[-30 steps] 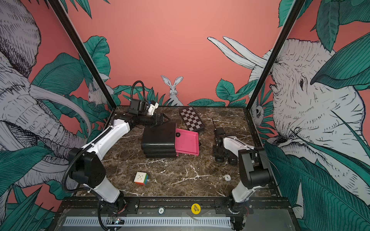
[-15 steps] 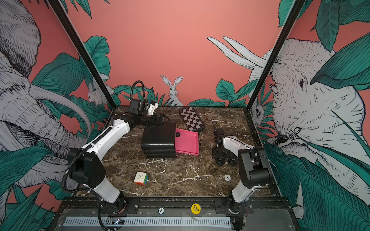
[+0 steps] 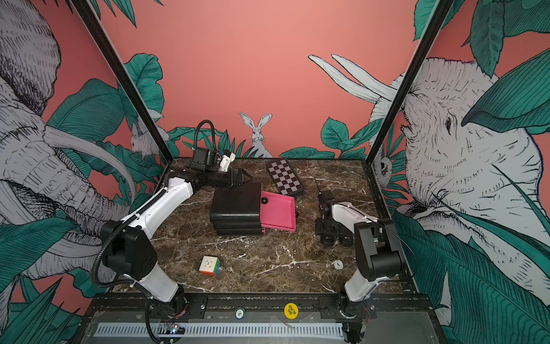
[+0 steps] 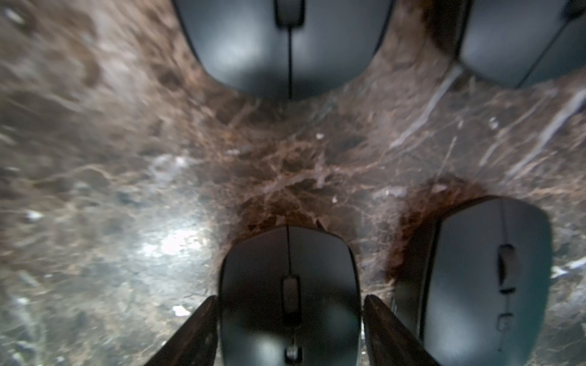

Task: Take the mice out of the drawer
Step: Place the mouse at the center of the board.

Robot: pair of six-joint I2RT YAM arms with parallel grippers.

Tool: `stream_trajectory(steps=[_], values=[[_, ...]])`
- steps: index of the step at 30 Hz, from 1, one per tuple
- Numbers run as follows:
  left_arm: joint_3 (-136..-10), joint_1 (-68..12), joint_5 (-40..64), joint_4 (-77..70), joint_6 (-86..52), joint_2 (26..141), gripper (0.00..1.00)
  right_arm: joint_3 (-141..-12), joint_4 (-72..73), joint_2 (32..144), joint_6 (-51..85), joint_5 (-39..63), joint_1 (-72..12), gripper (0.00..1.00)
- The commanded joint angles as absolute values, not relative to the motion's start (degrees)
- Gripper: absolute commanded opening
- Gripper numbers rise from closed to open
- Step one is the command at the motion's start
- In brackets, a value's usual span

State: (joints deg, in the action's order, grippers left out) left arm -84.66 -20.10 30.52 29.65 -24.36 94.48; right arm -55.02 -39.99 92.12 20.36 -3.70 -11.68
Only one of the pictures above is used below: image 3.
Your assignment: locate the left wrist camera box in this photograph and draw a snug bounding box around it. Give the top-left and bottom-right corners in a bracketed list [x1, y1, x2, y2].
[190, 148, 236, 172]

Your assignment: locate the white ribbed strip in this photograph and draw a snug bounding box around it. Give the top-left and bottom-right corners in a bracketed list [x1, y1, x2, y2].
[93, 322, 344, 339]

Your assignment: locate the black frame post left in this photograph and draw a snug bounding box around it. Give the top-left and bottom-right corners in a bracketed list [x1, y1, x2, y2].
[71, 0, 173, 165]

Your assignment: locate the pink drawer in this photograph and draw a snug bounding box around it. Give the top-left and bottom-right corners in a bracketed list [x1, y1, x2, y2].
[260, 191, 296, 233]

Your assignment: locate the red white chess board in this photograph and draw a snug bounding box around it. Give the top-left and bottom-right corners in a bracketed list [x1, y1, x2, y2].
[266, 159, 305, 197]

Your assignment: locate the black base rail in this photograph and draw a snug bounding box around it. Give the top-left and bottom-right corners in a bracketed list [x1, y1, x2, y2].
[85, 292, 433, 321]

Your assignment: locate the black drawer cabinet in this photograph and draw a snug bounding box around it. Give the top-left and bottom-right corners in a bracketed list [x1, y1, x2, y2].
[210, 181, 263, 236]

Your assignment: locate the black corrugated cable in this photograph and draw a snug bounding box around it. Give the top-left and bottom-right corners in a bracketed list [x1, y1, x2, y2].
[89, 223, 130, 288]

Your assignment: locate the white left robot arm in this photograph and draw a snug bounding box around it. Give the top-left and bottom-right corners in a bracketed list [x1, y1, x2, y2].
[91, 168, 253, 303]

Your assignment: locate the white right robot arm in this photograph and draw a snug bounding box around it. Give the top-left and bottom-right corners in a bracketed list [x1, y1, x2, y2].
[315, 189, 405, 303]

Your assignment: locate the colourful puzzle cube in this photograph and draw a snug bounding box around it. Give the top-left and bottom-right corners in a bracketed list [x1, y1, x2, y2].
[199, 256, 221, 276]

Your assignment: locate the black frame post right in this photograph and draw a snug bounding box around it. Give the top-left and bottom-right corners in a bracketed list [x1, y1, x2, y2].
[366, 0, 453, 166]

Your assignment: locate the yellow round sticker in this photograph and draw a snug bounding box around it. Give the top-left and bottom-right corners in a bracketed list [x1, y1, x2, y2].
[284, 302, 299, 320]

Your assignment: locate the black frame post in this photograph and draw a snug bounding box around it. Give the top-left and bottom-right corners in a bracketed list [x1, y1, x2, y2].
[71, 0, 173, 165]
[366, 0, 453, 166]

